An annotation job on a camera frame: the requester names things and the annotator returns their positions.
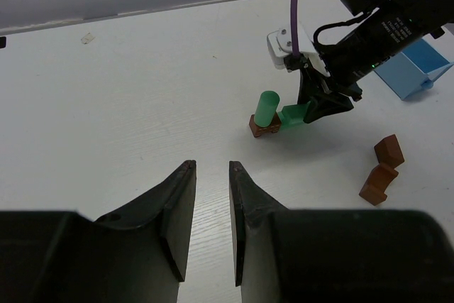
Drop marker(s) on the green small block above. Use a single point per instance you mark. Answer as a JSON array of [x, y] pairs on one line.
[[266, 108]]

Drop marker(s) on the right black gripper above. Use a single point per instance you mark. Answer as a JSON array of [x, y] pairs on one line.
[[350, 50]]

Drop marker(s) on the brown cube block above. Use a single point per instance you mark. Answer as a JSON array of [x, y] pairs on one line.
[[274, 126]]

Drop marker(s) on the small tape scrap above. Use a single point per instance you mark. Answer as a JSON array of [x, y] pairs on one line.
[[86, 39]]

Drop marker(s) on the brown arch block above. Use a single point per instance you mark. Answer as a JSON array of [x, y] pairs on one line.
[[373, 190]]

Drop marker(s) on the brown small block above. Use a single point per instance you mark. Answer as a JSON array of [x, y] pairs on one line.
[[388, 151]]

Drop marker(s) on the blue plastic box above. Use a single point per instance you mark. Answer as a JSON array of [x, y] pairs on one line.
[[413, 70]]

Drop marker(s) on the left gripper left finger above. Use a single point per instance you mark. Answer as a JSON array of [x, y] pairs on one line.
[[135, 253]]

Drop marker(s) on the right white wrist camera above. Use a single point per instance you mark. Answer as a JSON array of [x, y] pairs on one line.
[[279, 45]]

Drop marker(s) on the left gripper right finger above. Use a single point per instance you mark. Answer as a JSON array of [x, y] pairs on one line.
[[334, 255]]

